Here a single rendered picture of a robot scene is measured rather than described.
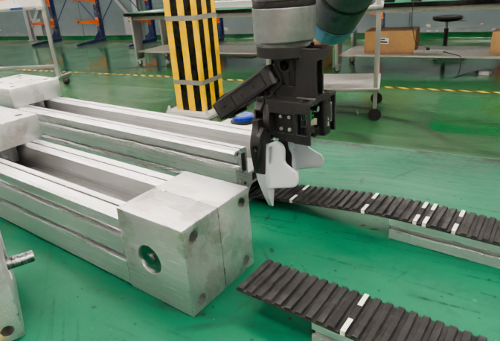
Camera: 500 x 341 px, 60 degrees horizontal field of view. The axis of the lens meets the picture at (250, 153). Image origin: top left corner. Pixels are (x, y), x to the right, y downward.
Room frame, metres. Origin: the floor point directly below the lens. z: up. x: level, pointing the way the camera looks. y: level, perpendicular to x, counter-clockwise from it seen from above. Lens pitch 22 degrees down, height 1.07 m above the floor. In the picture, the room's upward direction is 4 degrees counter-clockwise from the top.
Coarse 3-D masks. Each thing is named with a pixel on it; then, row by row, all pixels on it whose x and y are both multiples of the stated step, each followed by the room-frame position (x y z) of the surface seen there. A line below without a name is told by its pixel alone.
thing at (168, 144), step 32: (64, 128) 0.78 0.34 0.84; (96, 128) 0.71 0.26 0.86; (128, 128) 0.67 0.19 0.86; (160, 128) 0.72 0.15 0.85; (192, 128) 0.67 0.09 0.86; (224, 128) 0.64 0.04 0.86; (128, 160) 0.67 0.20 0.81; (160, 160) 0.62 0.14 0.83; (192, 160) 0.58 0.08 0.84; (224, 160) 0.54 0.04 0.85
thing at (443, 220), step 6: (438, 210) 0.43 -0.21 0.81; (444, 210) 0.43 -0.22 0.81; (450, 210) 0.43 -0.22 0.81; (456, 210) 0.43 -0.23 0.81; (438, 216) 0.42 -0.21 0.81; (444, 216) 0.42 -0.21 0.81; (450, 216) 0.41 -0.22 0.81; (432, 222) 0.41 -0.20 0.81; (438, 222) 0.40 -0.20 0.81; (444, 222) 0.40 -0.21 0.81; (450, 222) 0.41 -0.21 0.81; (432, 228) 0.40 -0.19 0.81; (438, 228) 0.40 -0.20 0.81; (444, 228) 0.39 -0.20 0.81
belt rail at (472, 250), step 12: (396, 228) 0.43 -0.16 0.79; (408, 228) 0.42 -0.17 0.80; (420, 228) 0.41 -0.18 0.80; (408, 240) 0.42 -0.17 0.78; (420, 240) 0.41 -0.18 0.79; (432, 240) 0.40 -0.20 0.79; (444, 240) 0.40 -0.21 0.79; (456, 240) 0.39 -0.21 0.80; (468, 240) 0.38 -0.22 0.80; (444, 252) 0.39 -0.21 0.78; (456, 252) 0.39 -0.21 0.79; (468, 252) 0.38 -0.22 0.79; (480, 252) 0.38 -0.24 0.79; (492, 252) 0.37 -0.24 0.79; (492, 264) 0.37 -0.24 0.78
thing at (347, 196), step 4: (344, 192) 0.50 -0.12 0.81; (348, 192) 0.50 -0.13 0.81; (352, 192) 0.50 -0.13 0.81; (356, 192) 0.50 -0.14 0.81; (340, 196) 0.49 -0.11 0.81; (344, 196) 0.49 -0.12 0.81; (348, 196) 0.49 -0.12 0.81; (352, 196) 0.49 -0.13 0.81; (336, 200) 0.48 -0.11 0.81; (340, 200) 0.48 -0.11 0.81; (344, 200) 0.48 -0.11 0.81; (348, 200) 0.48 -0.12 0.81; (332, 204) 0.47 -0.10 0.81; (336, 204) 0.47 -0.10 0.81; (340, 204) 0.47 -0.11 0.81; (344, 204) 0.47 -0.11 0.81; (336, 208) 0.47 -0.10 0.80; (340, 208) 0.46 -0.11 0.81
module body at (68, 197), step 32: (0, 160) 0.57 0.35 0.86; (32, 160) 0.62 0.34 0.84; (64, 160) 0.56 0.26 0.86; (96, 160) 0.54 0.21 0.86; (0, 192) 0.54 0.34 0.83; (32, 192) 0.48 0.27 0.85; (64, 192) 0.44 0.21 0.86; (96, 192) 0.44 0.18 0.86; (128, 192) 0.48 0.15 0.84; (32, 224) 0.50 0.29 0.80; (64, 224) 0.45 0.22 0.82; (96, 224) 0.41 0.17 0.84; (96, 256) 0.41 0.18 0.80
